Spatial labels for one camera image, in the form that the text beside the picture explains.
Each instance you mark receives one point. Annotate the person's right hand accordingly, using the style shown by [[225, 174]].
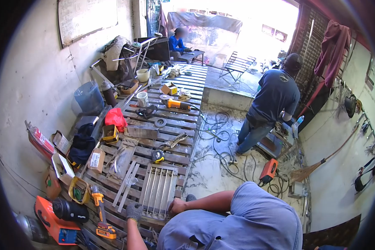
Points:
[[177, 206]]

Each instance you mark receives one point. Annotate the straw broom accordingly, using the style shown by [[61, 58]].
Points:
[[318, 164]]

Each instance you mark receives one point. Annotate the blue cutting machine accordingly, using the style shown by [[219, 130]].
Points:
[[273, 143]]

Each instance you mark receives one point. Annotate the flat steel bars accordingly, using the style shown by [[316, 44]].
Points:
[[127, 187]]

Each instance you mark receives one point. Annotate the grey tarp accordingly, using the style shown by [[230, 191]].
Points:
[[203, 22]]

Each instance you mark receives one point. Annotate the steel grille frame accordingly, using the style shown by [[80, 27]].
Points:
[[158, 190]]

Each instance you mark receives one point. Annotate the grey metal cylinder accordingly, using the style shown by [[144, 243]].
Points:
[[31, 228]]

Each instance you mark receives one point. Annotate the thin cutting disc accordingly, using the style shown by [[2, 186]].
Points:
[[165, 97]]

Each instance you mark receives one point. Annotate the red fire extinguisher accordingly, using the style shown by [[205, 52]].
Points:
[[40, 142]]

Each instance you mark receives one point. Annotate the white bucket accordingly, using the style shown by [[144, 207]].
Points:
[[142, 75]]

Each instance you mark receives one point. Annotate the blue translucent bucket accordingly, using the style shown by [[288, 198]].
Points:
[[88, 98]]

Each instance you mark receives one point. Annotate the person's body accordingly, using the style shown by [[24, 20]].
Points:
[[237, 225]]

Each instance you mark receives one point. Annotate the dark thermos flask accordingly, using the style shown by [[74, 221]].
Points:
[[108, 93]]

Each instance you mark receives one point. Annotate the person's left hand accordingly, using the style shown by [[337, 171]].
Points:
[[134, 211]]

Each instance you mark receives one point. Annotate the orange angle grinder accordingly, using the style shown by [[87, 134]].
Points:
[[177, 104]]

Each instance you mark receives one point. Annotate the maroon hanging cloth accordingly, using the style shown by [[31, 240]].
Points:
[[332, 51]]

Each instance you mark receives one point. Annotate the small low table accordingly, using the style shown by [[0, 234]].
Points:
[[192, 56]]

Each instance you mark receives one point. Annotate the white open box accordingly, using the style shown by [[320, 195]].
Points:
[[62, 168]]

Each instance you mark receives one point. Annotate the open printed cardboard box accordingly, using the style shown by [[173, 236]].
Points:
[[61, 142]]

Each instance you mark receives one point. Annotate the red plastic bag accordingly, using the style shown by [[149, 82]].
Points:
[[115, 118]]

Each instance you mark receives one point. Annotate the black welding goggles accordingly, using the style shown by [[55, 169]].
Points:
[[146, 111]]

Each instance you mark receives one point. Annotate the steel locking pliers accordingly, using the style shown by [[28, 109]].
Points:
[[174, 140]]

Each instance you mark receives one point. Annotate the person's right fingers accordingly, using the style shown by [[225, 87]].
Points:
[[172, 208]]

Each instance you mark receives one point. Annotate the wooden tray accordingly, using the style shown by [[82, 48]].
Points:
[[128, 87]]

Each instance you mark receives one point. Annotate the person's left fingers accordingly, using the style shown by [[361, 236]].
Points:
[[135, 207]]

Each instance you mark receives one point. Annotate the black bottle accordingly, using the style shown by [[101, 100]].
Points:
[[70, 211]]

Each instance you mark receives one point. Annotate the small cardboard box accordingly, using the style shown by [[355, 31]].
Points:
[[169, 88]]

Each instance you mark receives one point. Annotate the yellow black tape measure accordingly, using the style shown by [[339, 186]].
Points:
[[157, 156]]

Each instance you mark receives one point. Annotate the small orange welding machine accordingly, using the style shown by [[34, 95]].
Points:
[[268, 171]]

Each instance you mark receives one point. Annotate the pile of clothes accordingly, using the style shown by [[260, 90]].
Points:
[[115, 56]]

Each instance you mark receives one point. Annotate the labelled cardboard box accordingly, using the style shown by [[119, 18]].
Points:
[[97, 160]]

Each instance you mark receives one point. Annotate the dark blue cloth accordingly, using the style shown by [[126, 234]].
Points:
[[82, 145]]

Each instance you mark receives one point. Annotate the brown cardboard box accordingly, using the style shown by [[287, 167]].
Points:
[[52, 184]]

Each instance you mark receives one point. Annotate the grey grinding disc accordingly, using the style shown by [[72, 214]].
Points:
[[160, 122]]

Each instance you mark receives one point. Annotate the yellow open box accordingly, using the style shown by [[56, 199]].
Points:
[[110, 133]]

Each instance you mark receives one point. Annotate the white cup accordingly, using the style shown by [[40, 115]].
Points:
[[142, 99]]

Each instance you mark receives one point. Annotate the metal chair frame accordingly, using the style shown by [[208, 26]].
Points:
[[237, 66]]

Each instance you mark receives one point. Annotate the wall whiteboard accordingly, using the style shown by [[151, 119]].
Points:
[[87, 18]]

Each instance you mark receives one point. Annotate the yellow box with green disc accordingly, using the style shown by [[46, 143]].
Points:
[[79, 190]]

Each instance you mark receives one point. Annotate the clear water bottle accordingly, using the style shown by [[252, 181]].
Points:
[[298, 123]]

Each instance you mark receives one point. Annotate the ribbed metal plate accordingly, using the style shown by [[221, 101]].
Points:
[[141, 132]]

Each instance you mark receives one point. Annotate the black welding helmet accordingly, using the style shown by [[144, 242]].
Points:
[[350, 106]]

